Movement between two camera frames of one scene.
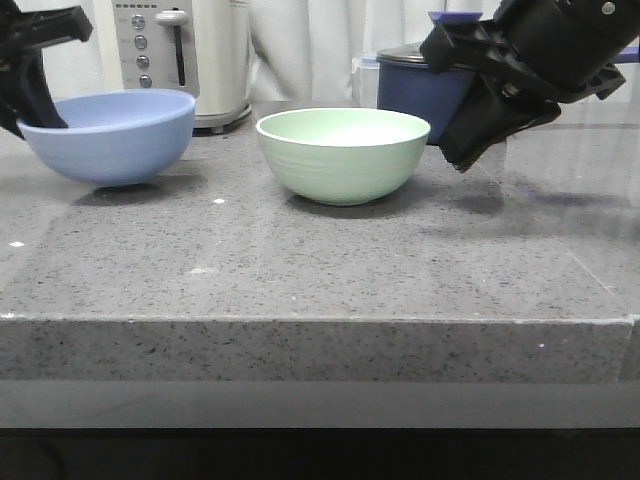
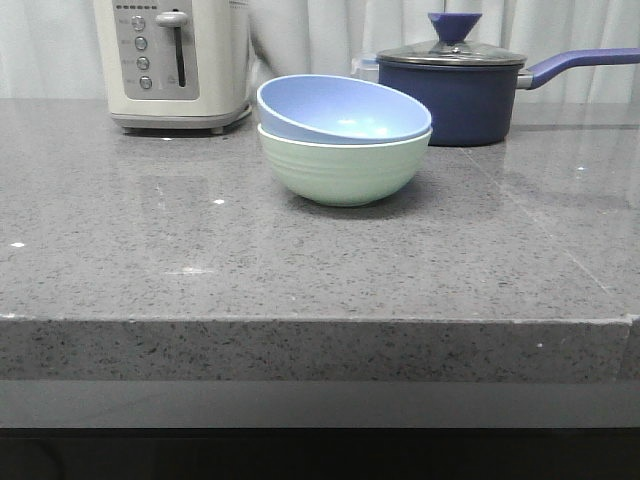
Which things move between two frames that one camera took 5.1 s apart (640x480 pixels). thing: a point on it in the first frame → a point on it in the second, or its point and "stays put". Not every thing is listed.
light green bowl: x=343 y=155 stays put
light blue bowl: x=116 y=137 → x=339 y=110
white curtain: x=300 y=50 stays put
